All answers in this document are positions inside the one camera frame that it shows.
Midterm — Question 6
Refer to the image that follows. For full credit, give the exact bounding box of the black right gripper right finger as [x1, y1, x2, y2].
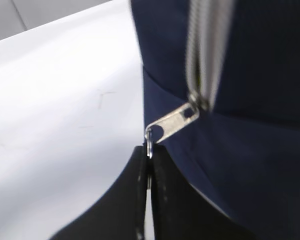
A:
[151, 145, 255, 240]

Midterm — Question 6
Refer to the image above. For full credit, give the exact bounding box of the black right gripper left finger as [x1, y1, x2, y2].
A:
[51, 146, 148, 240]

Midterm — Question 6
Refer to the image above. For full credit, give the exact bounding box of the navy blue lunch bag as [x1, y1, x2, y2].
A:
[130, 0, 300, 240]

